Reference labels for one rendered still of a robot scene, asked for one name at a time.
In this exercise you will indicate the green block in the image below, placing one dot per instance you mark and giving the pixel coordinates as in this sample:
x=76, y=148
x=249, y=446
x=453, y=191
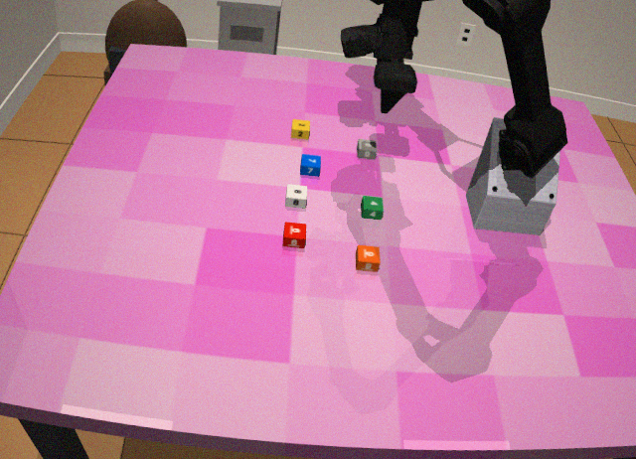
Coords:
x=372, y=208

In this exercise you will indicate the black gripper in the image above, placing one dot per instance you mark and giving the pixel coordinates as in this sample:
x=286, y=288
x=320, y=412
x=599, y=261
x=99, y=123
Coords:
x=391, y=75

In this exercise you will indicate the orange block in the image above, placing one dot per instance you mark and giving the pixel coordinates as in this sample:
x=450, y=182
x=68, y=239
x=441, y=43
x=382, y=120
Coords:
x=368, y=258

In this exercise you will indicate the blue block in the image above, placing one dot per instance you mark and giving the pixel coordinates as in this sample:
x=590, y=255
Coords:
x=310, y=165

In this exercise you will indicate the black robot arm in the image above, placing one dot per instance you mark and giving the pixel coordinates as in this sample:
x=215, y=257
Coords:
x=535, y=130

